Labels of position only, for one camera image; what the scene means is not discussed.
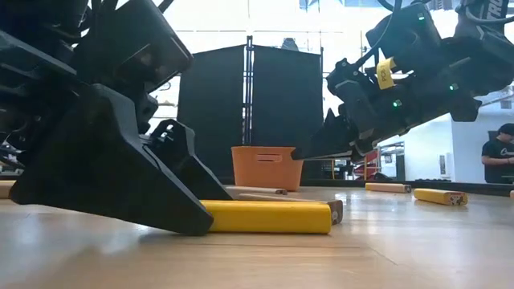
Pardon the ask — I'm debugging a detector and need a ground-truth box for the yellow cable tag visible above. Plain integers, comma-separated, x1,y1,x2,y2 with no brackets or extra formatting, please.
375,57,397,91

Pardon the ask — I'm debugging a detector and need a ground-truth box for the black folding partition screen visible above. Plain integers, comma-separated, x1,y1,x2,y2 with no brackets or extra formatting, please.
176,35,325,185

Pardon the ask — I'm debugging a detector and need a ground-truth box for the orange plastic bin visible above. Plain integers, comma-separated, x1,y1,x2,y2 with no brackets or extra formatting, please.
230,145,305,193

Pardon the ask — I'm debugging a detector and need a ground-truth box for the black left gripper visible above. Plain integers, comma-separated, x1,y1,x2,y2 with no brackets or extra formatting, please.
0,30,215,237

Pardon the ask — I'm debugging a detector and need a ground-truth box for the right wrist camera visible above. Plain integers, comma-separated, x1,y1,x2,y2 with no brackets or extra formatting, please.
365,2,443,75

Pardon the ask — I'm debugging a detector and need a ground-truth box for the black table frame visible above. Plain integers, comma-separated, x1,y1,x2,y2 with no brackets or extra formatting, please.
216,176,514,197

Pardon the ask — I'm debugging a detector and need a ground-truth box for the red shelf rack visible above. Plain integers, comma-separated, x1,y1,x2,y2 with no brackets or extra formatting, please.
353,154,381,181

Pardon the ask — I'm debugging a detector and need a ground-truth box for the yellow block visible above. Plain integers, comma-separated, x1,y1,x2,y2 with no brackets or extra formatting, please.
413,188,469,207
199,199,333,235

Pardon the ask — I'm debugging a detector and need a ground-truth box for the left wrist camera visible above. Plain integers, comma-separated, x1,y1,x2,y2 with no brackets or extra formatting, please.
71,0,195,96

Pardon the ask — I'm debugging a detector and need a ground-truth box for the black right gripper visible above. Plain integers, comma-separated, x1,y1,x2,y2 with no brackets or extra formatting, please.
291,58,426,161

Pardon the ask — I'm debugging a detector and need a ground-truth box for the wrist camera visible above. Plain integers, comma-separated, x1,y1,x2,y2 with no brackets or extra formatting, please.
365,2,443,75
71,0,195,96

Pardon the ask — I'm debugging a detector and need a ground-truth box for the person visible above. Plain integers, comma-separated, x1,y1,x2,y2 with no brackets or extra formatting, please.
480,122,514,185

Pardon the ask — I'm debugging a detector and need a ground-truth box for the black ceiling cable reel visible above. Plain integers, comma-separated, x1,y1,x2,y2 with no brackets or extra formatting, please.
280,37,300,52

